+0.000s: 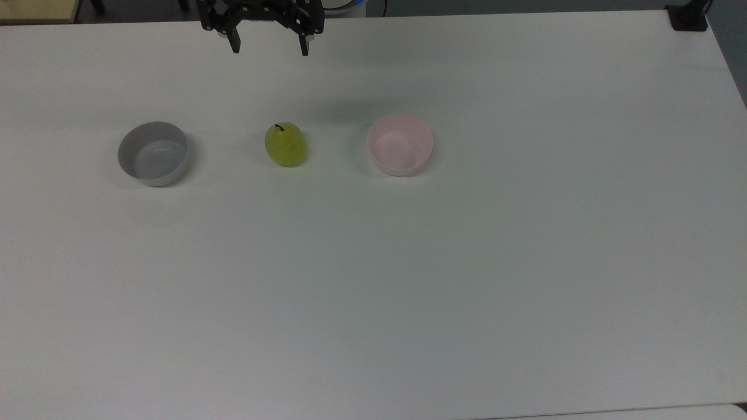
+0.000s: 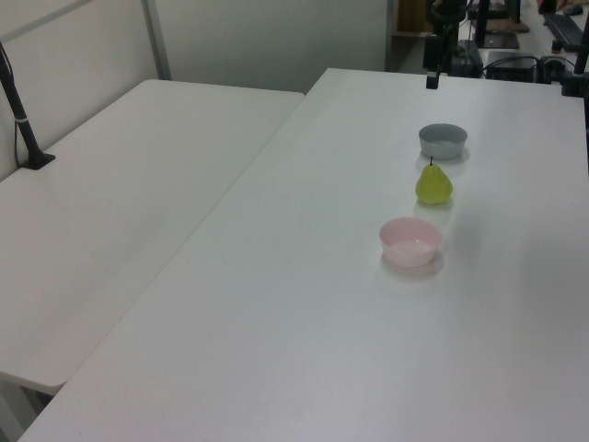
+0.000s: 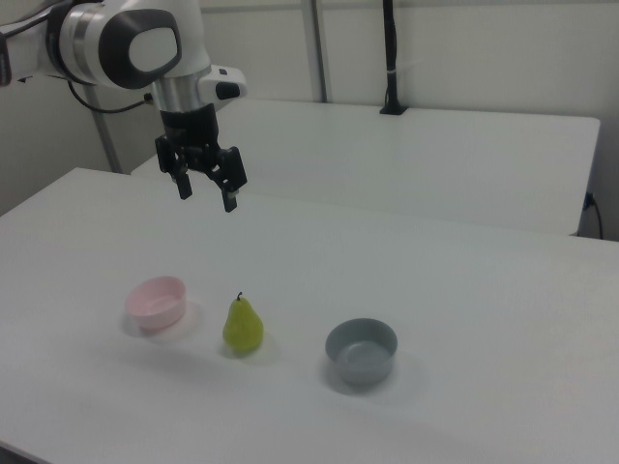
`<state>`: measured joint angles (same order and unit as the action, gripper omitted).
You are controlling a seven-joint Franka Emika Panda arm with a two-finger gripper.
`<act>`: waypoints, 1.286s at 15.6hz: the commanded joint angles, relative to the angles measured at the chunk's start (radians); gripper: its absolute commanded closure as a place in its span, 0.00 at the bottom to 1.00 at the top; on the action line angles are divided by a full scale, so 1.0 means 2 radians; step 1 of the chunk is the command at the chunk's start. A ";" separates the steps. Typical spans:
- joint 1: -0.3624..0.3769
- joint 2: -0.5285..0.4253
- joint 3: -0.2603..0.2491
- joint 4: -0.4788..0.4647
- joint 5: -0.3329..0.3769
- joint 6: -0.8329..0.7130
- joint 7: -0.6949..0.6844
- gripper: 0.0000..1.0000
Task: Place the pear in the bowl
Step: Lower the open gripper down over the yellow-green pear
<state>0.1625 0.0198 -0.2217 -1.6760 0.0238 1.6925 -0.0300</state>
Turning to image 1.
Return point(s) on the green pear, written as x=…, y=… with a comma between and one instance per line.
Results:
x=285, y=146

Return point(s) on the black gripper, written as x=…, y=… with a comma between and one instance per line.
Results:
x=261, y=9

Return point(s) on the black table clamp mount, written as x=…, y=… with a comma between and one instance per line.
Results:
x=688, y=17

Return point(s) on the grey bowl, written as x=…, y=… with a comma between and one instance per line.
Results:
x=154, y=154

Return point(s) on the pink bowl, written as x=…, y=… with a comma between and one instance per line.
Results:
x=400, y=146

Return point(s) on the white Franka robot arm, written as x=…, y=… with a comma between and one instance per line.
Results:
x=344, y=6

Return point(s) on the light wooden furniture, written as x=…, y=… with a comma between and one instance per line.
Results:
x=35, y=9

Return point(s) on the black chair leg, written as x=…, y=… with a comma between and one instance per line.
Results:
x=184, y=4
x=97, y=6

